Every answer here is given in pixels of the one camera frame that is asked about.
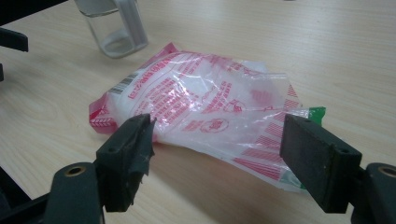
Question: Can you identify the clear container with white lid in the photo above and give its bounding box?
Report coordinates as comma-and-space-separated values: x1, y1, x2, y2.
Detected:
74, 0, 149, 60

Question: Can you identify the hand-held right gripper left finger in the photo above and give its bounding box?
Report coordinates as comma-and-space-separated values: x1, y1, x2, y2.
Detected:
94, 113, 157, 213

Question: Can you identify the clear red-printed plastic bag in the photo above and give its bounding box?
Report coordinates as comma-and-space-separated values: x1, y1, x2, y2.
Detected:
88, 41, 327, 194

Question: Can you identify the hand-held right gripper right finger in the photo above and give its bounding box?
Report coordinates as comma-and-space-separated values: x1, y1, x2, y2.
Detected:
279, 113, 363, 215

